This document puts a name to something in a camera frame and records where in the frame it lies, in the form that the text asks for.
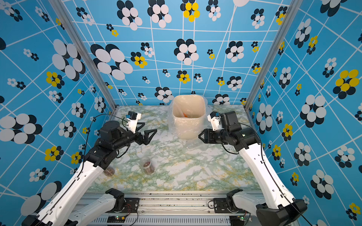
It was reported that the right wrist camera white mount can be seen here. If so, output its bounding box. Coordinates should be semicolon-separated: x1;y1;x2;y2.
207;111;222;131

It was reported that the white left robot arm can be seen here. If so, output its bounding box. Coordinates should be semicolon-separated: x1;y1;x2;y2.
21;120;157;226

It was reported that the left green circuit board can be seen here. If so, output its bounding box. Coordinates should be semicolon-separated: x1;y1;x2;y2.
107;215;127;224

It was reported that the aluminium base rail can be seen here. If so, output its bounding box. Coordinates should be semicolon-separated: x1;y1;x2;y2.
52;191;300;226

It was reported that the aluminium frame post right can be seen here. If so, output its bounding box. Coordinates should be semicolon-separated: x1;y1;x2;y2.
245;0;303;111

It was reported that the aluminium frame post left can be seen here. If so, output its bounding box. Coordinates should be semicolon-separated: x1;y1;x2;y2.
49;1;117;112

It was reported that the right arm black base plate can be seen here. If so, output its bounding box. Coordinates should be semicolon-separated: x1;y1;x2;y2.
210;198;249;214

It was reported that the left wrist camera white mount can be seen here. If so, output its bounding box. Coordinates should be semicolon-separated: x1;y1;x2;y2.
126;111;141;133

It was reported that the aluminium frame post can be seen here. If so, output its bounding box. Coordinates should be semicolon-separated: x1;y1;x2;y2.
245;0;303;111
49;1;117;112

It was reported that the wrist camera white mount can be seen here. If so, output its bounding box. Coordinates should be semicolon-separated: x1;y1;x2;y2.
126;111;141;133
207;111;222;131

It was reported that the clear plastic bin liner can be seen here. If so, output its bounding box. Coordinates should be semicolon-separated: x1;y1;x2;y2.
168;95;213;149

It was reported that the cream plastic trash bin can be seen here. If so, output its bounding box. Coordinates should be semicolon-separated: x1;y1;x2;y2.
172;94;206;139

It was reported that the green circuit board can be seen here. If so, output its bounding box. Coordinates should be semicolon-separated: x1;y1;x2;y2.
107;215;127;224
229;216;250;226

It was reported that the right green circuit board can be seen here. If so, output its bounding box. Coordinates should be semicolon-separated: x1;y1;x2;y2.
229;216;250;226

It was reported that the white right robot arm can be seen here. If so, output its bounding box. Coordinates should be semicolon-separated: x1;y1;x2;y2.
199;111;307;226

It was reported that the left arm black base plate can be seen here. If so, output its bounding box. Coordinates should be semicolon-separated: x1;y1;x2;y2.
107;197;140;213

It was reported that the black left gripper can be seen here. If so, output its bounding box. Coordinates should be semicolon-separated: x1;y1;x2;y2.
113;121;157;152

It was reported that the clear jar with dried flowers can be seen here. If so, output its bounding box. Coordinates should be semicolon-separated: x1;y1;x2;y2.
140;157;155;175

